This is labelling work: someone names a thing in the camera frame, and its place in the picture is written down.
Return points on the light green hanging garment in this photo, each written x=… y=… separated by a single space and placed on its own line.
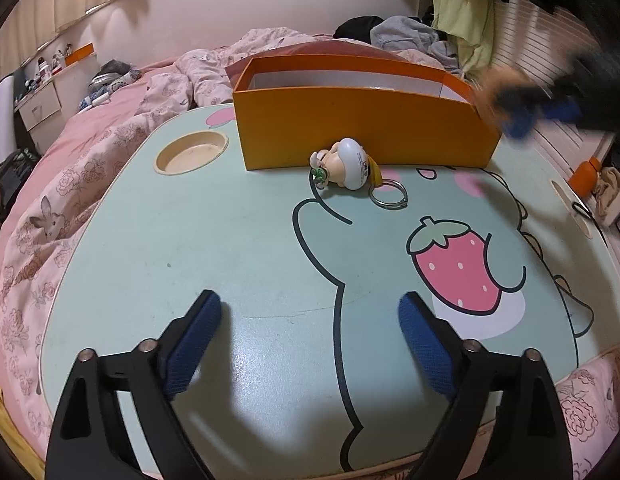
x=472 y=26

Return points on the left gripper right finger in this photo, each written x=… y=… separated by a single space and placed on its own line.
x=529 y=439

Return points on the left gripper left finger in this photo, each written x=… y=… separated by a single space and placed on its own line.
x=89 y=439

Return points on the white figurine keychain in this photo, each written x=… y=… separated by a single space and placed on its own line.
x=347 y=165

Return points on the orange bottle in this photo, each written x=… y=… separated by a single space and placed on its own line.
x=584 y=178

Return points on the white bedside drawer cabinet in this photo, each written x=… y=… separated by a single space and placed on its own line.
x=39 y=106

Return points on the orange cardboard box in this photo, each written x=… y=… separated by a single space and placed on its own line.
x=289 y=106

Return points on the pink floral quilt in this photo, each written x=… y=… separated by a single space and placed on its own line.
x=43 y=228

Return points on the grey clothes pile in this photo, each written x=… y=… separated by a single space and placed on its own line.
x=401 y=33

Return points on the black clothes on bed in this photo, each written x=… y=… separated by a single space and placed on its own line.
x=358 y=28

